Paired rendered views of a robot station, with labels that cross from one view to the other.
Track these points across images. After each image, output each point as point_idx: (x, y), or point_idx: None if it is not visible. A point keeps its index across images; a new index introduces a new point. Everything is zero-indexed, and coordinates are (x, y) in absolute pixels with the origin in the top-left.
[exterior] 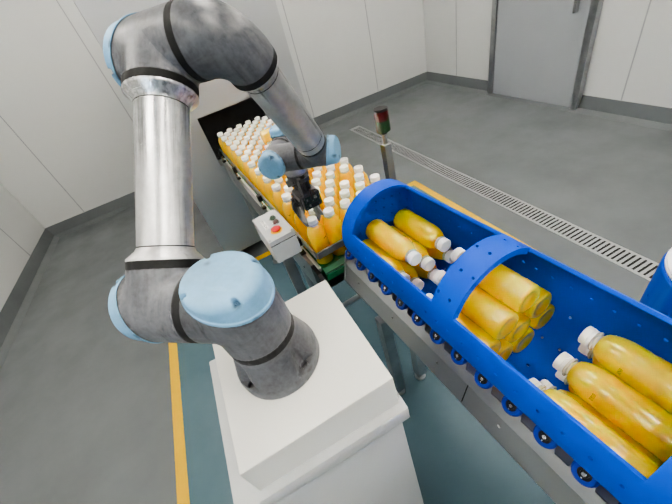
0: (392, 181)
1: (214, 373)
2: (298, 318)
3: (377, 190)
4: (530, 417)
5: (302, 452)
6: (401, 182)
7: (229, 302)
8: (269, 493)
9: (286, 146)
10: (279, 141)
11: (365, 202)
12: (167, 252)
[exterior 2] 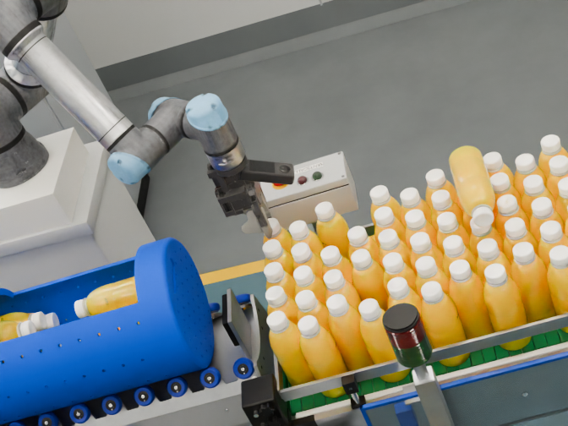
0: (150, 281)
1: (90, 144)
2: (10, 166)
3: (139, 258)
4: None
5: None
6: (152, 299)
7: None
8: None
9: (151, 117)
10: (178, 110)
11: (141, 247)
12: (8, 61)
